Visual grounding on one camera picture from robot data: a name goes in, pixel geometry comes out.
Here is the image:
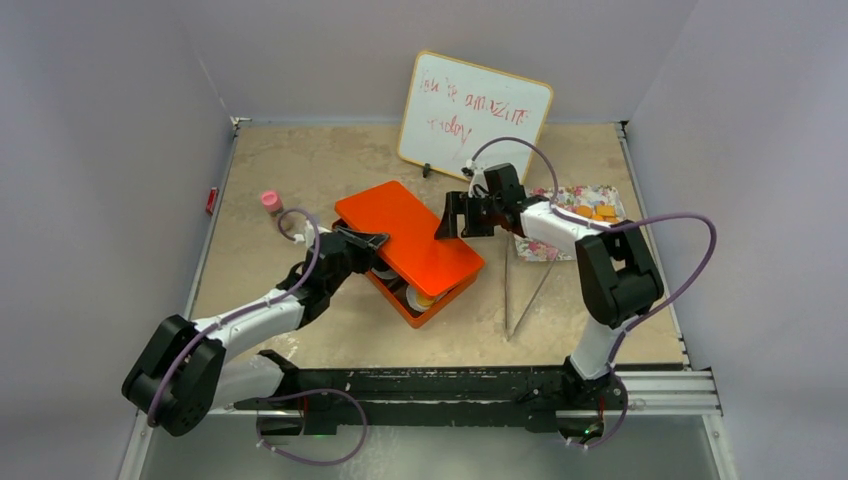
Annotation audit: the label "small red box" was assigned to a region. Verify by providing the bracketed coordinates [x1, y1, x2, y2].
[204, 187, 219, 216]

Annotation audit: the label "white paper cup middle-left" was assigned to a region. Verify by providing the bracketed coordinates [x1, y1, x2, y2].
[371, 268, 399, 280]

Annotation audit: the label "orange cookie tin box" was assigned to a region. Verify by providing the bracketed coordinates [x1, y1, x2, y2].
[333, 214, 485, 328]

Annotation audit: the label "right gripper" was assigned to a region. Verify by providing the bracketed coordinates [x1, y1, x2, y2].
[435, 192, 503, 241]

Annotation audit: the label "orange square cookie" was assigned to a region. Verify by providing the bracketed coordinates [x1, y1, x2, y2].
[595, 204, 617, 218]

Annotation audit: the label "black metal base rail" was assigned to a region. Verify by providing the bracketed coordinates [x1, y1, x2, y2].
[137, 364, 723, 439]

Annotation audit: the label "white paper cup near-left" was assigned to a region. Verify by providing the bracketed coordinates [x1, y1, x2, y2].
[405, 285, 442, 313]

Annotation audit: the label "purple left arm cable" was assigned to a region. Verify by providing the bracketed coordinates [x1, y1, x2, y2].
[145, 207, 370, 468]

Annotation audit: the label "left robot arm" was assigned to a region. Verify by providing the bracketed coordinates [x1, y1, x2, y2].
[121, 226, 390, 437]

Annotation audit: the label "orange tin lid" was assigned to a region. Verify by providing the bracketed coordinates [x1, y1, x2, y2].
[334, 181, 485, 297]

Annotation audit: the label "floral rectangular tray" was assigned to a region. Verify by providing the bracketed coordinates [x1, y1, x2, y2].
[514, 185, 626, 262]

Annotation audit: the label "pink cap sprinkle bottle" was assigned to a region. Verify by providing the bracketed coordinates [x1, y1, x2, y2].
[260, 190, 288, 231]

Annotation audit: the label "orange round cookie centre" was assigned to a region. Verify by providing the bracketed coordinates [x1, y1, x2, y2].
[575, 205, 593, 218]

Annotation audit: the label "metal tongs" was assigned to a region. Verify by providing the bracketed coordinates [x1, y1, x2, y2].
[502, 239, 559, 343]

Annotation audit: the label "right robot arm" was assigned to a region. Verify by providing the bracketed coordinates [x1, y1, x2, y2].
[434, 161, 664, 407]

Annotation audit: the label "white board yellow frame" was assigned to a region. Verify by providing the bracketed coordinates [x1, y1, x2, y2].
[397, 51, 554, 179]

